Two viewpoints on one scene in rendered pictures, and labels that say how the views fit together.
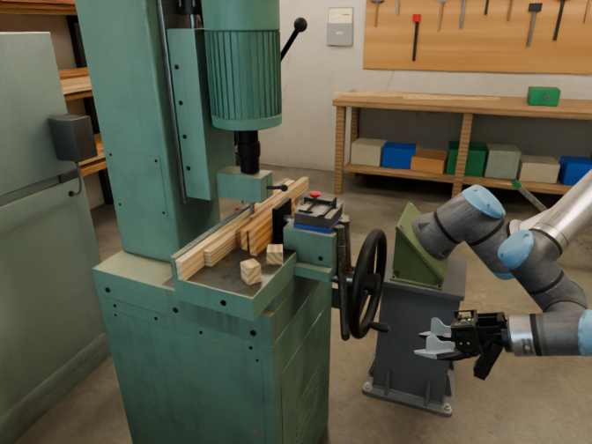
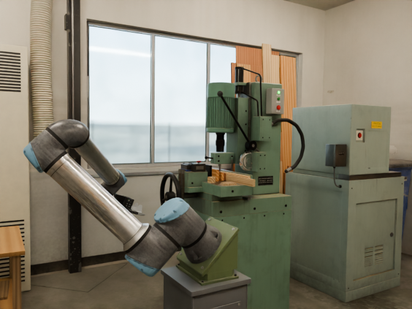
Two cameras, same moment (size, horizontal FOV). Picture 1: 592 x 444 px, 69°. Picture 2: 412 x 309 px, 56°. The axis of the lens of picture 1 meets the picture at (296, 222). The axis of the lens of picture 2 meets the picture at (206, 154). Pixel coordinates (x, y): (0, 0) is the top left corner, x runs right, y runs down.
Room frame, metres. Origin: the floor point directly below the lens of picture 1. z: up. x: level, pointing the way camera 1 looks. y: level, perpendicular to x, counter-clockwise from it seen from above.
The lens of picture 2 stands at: (2.55, -1.88, 1.19)
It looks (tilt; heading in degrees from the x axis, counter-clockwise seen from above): 3 degrees down; 128
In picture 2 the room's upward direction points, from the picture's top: 1 degrees clockwise
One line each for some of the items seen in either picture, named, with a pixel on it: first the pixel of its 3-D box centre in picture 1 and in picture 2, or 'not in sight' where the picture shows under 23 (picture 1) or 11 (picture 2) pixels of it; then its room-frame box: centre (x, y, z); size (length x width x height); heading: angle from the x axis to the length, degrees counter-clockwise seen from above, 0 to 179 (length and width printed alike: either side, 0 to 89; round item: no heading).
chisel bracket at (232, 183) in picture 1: (245, 186); (222, 159); (1.12, 0.14, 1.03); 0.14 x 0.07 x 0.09; 66
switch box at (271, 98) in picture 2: not in sight; (275, 101); (1.37, 0.35, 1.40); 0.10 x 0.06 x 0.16; 66
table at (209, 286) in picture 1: (288, 246); (205, 184); (1.06, 0.02, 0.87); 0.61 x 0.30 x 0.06; 156
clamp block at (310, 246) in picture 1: (317, 236); (192, 178); (1.03, -0.06, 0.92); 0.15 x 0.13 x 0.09; 156
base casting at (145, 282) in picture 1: (220, 265); (235, 200); (1.16, 0.23, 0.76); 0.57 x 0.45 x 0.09; 66
